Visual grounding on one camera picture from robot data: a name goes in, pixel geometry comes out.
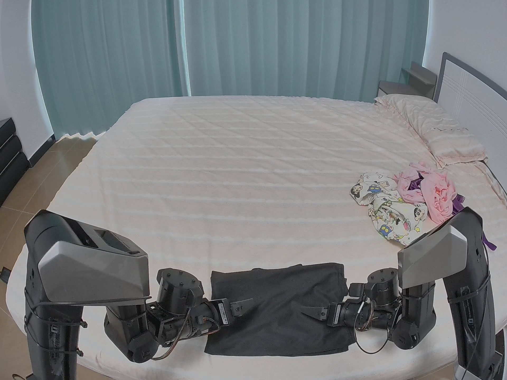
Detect black T-shirt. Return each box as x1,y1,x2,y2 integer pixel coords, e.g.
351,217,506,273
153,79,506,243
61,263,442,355
204,264,357,357

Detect purple garment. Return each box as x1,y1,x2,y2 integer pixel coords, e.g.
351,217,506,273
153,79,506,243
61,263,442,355
408,173,497,252

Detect pink garment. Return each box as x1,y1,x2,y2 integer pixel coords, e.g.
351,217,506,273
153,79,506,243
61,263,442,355
392,161,458,225

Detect blue-green curtain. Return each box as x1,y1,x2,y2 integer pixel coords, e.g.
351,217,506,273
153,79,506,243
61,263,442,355
180,0,430,104
32,0,191,139

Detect black chest of drawers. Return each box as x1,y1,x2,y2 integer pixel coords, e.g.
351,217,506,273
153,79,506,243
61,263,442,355
0,118,30,205

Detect bed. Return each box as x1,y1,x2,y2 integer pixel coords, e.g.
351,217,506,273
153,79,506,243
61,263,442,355
6,52,507,371

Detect cream pillow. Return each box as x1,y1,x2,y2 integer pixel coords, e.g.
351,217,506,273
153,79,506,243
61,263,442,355
374,93,488,169

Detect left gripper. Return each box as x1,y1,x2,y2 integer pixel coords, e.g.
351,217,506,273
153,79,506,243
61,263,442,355
196,297,234,329

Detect grey bedside table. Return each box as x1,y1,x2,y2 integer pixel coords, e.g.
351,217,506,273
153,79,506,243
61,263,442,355
378,62,436,102

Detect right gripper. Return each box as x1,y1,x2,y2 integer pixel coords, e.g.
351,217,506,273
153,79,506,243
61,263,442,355
327,302,359,328

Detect white printed pyjama top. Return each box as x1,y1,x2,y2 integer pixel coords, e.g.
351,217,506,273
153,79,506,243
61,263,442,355
350,169,429,246

